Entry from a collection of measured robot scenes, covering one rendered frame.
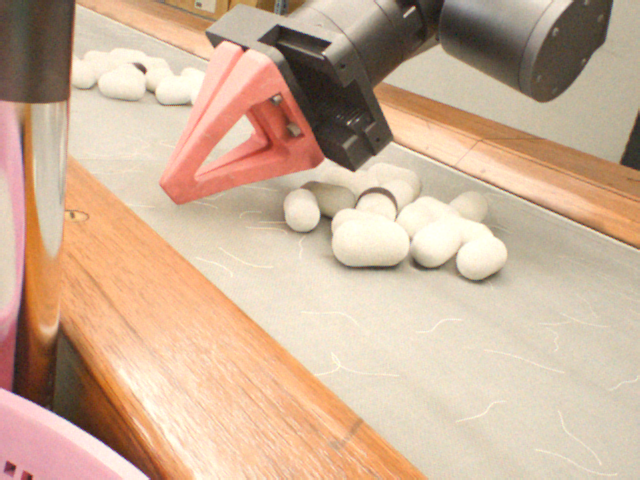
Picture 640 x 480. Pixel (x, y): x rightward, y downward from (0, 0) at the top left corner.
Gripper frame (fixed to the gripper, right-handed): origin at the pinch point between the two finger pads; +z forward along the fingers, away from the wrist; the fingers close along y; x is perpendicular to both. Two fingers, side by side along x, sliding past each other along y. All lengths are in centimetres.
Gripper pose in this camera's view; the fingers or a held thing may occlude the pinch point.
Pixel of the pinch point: (180, 183)
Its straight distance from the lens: 35.8
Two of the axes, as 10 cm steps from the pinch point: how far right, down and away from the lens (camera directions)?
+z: -7.1, 6.7, -2.1
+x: 4.0, 6.4, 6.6
